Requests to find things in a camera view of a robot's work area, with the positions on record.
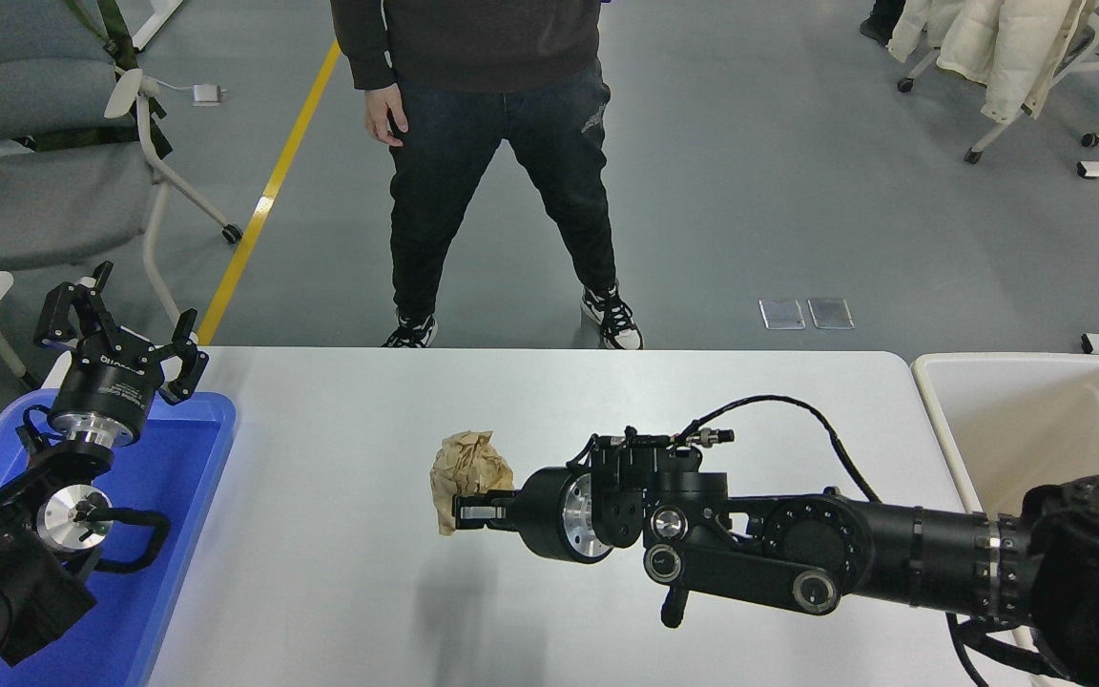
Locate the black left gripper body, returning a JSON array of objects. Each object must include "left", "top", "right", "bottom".
[{"left": 48, "top": 330, "right": 167, "bottom": 442}]

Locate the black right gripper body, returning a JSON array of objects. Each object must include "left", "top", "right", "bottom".
[{"left": 514, "top": 466, "right": 578, "bottom": 560}]

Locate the tan paper ball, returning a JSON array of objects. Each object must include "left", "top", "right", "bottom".
[{"left": 430, "top": 430, "right": 515, "bottom": 536}]

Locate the person's right hand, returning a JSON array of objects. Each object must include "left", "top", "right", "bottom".
[{"left": 363, "top": 81, "right": 409, "bottom": 147}]

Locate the grey office chair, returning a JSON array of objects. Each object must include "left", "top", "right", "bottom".
[{"left": 0, "top": 0, "right": 245, "bottom": 325}]

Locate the blue plastic tray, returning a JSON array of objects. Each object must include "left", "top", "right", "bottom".
[{"left": 0, "top": 391, "right": 238, "bottom": 687}]

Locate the white desk leg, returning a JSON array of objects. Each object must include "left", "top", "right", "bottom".
[{"left": 135, "top": 0, "right": 186, "bottom": 51}]

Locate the clear floor plate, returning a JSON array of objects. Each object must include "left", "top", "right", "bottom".
[
  {"left": 808, "top": 298, "right": 856, "bottom": 330},
  {"left": 759, "top": 299, "right": 807, "bottom": 331}
]

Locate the person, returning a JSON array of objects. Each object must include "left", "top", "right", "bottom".
[
  {"left": 330, "top": 0, "right": 646, "bottom": 350},
  {"left": 860, "top": 0, "right": 908, "bottom": 45}
]

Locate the large pale plastic bin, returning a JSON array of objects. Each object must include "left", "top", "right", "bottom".
[{"left": 910, "top": 351, "right": 1099, "bottom": 683}]

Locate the cream white jacket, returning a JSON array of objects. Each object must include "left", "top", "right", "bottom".
[{"left": 888, "top": 0, "right": 1099, "bottom": 123}]

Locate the dark green strap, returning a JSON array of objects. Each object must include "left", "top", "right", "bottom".
[{"left": 25, "top": 0, "right": 175, "bottom": 160}]

